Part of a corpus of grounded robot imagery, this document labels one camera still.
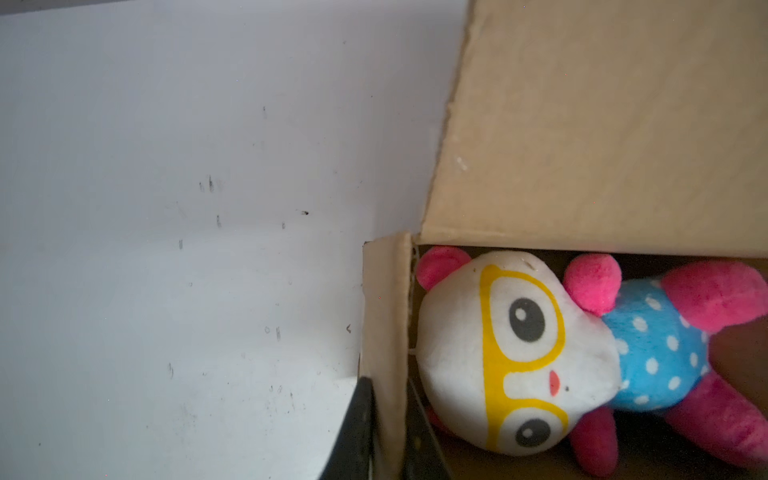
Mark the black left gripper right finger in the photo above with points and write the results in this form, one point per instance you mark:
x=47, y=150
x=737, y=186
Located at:
x=423, y=459

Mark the white plush doll with glasses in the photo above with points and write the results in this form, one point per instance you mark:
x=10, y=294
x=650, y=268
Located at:
x=515, y=359

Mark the brown cardboard express box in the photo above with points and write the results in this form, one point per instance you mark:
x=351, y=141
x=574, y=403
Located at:
x=636, y=129

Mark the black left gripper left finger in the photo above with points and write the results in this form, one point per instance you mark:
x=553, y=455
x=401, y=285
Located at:
x=350, y=458

